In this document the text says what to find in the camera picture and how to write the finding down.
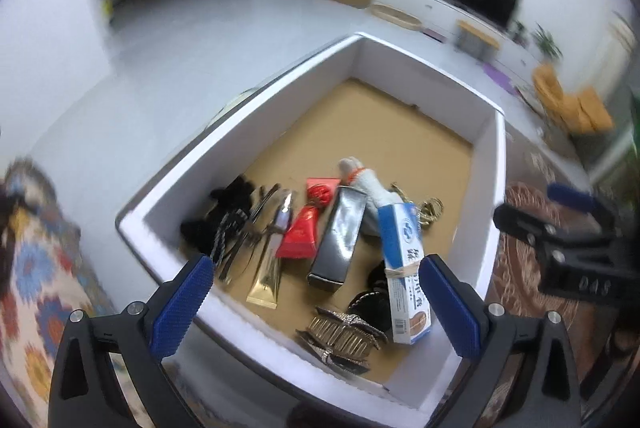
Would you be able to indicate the round beige pet bed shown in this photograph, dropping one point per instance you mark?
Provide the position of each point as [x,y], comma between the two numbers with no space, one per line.
[397,16]

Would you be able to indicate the colourful patterned cushion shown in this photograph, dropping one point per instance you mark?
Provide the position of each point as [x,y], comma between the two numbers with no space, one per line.
[35,268]

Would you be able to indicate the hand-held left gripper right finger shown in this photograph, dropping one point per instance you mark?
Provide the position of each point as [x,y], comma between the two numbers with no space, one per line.
[452,308]

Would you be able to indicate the white foam storage box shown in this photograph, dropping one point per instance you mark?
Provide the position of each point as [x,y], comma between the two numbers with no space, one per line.
[320,388]

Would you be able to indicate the black cardboard box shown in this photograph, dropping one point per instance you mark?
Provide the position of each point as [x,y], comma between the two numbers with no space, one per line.
[337,238]

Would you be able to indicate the white knit glove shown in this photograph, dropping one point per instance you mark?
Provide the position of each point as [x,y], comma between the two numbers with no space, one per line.
[372,190]

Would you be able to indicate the wooden bench with metal legs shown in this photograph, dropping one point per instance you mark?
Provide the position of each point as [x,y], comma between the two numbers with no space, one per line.
[477,34]

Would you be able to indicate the small potted plant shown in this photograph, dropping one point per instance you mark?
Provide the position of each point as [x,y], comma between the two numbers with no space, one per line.
[520,32]

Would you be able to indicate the white television cabinet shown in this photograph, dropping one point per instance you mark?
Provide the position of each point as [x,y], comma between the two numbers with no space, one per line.
[425,6]

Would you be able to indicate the gold squeeze tube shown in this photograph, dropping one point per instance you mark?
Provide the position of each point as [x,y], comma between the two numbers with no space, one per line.
[270,273]

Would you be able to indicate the metal comb hair clip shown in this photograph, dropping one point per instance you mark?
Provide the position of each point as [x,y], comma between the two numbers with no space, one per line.
[340,335]

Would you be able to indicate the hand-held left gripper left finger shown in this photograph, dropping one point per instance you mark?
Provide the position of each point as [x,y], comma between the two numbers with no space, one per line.
[182,303]

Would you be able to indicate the green leafy potted plant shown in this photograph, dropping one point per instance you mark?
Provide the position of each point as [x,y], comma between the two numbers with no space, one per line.
[547,41]

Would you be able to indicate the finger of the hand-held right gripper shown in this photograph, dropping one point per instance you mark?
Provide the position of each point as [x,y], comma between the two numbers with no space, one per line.
[572,198]
[522,223]

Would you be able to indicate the blue and white carton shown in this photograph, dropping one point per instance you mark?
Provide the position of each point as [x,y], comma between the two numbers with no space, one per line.
[402,268]

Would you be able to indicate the purple floor mat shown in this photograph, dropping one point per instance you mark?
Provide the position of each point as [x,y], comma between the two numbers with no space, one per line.
[497,78]

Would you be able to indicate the yellow lounge chair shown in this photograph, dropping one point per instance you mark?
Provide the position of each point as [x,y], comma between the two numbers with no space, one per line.
[570,103]

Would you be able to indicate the red gift pouch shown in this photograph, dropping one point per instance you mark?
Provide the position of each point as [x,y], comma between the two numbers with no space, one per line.
[305,228]

